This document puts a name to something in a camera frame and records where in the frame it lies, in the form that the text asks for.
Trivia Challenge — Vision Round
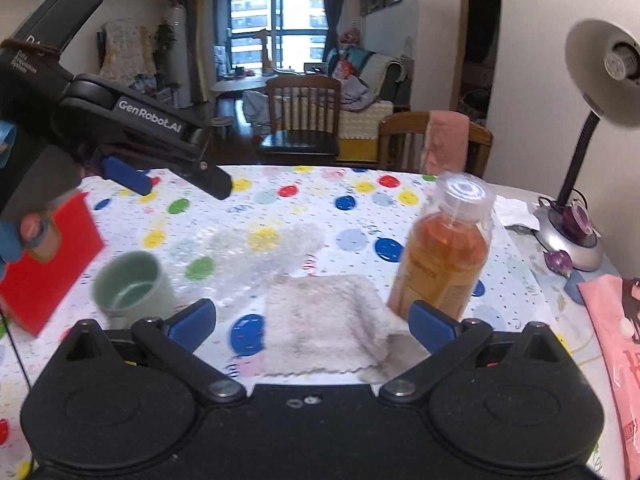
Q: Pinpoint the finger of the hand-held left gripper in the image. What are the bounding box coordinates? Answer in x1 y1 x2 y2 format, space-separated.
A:
97 156 154 197
97 142 234 200

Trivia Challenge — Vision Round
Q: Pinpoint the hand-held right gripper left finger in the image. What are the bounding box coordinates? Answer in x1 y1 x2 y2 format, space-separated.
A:
60 299 247 407

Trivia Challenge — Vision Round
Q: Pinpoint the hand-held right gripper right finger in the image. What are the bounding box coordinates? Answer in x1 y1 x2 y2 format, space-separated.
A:
378 302 576 405

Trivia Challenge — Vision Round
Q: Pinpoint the grey fluffy towel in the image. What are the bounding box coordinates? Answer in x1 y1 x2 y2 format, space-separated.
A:
261 273 434 386

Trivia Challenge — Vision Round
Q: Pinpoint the person's left hand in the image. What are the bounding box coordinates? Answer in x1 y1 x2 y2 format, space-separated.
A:
0 208 63 278

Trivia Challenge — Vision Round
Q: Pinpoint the orange tea bottle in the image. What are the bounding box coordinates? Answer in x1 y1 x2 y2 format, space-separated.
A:
386 171 497 324

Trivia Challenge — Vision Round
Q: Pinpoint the pale green mug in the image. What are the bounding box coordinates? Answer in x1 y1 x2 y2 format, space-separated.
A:
93 251 176 332

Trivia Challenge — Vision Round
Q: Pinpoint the clear bubble wrap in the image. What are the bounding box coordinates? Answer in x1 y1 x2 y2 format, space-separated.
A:
167 219 327 297

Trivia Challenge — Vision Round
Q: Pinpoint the round dining table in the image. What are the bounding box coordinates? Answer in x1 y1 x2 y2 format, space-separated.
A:
209 75 277 107

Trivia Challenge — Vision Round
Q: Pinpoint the polka dot tablecloth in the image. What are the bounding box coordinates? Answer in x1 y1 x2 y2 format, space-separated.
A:
0 164 628 480

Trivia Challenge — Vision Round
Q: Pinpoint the cloth covered television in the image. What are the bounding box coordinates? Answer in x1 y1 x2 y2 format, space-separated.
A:
96 19 159 80

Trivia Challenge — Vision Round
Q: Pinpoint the slatted wooden chair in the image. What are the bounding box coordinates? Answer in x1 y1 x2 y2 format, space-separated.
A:
256 75 344 159

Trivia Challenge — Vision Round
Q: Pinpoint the red cardboard box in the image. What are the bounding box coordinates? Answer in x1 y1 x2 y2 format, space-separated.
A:
0 191 107 337

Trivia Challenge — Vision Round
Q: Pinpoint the white standing air conditioner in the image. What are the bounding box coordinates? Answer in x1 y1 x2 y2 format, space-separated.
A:
169 4 194 109

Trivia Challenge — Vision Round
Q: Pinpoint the yellow and grey curtain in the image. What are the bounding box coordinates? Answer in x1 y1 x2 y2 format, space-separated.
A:
179 0 217 109

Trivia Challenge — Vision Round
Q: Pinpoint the crumpled white tissue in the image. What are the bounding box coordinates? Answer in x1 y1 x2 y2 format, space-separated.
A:
491 191 539 229

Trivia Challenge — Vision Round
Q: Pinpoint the green houseplant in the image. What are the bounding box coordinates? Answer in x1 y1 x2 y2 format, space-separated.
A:
154 21 177 52

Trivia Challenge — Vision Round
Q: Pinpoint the purple flower ornament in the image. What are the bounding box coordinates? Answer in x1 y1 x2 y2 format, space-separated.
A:
546 249 573 277
562 205 593 236

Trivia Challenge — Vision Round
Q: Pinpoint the window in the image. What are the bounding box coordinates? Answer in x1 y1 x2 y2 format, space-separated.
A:
214 0 332 75

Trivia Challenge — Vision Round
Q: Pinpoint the pink towel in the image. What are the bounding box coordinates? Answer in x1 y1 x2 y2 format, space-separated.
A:
421 110 472 177

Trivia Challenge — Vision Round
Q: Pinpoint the sofa with cushions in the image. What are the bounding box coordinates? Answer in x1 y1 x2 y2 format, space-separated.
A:
324 46 417 142

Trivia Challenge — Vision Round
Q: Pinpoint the wooden chair curved backrest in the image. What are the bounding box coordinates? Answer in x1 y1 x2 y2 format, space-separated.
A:
376 111 494 179

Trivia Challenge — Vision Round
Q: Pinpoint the pink printed packet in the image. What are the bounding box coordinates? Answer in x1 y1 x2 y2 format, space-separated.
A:
576 276 640 480

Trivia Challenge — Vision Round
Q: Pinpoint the silver desk lamp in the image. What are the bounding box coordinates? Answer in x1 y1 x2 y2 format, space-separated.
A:
531 18 640 272

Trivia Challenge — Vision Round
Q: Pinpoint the black cable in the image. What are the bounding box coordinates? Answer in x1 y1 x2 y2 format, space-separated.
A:
0 305 40 467

